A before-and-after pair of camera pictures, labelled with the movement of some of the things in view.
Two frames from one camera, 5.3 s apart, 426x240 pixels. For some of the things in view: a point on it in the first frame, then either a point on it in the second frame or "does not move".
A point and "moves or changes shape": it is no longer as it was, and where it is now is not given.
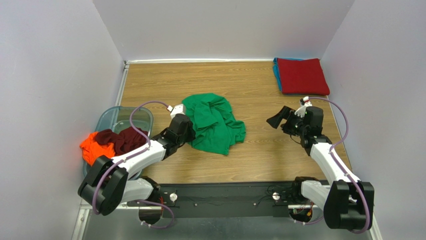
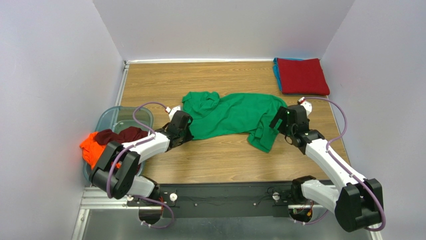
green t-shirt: x=216 y=128 moves or changes shape
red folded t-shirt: x=305 y=77 does not move
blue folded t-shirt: x=277 y=71 does not move
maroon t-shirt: x=129 y=139 does not move
